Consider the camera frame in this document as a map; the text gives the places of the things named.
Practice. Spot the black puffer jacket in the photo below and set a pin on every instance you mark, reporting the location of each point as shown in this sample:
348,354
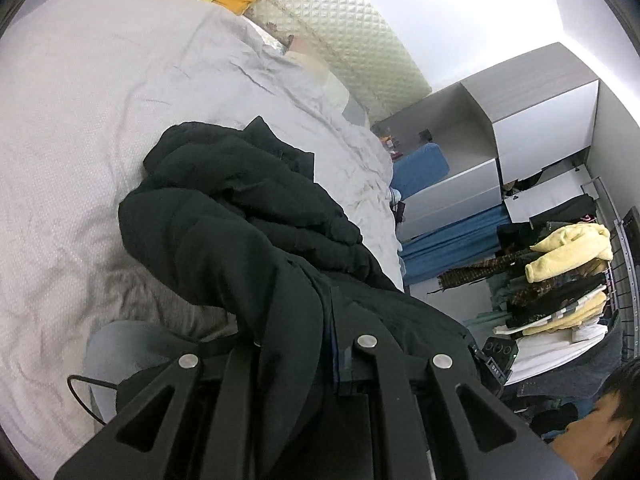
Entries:
233,219

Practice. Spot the metal wire rack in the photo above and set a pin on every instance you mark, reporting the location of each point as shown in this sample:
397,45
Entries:
623,271

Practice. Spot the light grey duvet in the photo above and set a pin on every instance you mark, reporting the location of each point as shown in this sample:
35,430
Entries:
87,89

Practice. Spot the cream quilted headboard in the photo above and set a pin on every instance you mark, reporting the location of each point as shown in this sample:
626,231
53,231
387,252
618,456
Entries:
359,46

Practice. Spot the blue curtain cloth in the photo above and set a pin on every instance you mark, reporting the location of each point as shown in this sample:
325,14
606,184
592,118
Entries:
458,244

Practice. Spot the small bottles on shelf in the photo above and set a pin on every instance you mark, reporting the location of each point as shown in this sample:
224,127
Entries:
389,143

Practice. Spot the person's head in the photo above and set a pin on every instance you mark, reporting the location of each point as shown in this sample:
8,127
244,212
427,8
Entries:
587,444

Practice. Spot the stack of folded clothes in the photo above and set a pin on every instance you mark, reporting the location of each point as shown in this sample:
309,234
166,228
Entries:
535,328

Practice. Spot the blue upholstered chair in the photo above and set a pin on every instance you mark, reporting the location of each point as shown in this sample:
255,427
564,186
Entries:
419,169

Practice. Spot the grey wardrobe cabinet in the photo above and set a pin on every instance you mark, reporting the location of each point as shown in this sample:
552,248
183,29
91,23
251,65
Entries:
499,126

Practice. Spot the beige grey pillow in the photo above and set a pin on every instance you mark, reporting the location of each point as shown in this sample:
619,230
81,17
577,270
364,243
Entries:
304,54

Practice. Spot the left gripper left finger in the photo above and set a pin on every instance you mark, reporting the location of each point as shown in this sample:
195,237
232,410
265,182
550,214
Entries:
191,422

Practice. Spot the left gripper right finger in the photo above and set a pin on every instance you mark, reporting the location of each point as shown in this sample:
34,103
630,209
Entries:
419,418

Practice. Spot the yellow sweater on pile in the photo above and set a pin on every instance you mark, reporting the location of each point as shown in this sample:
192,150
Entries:
567,249

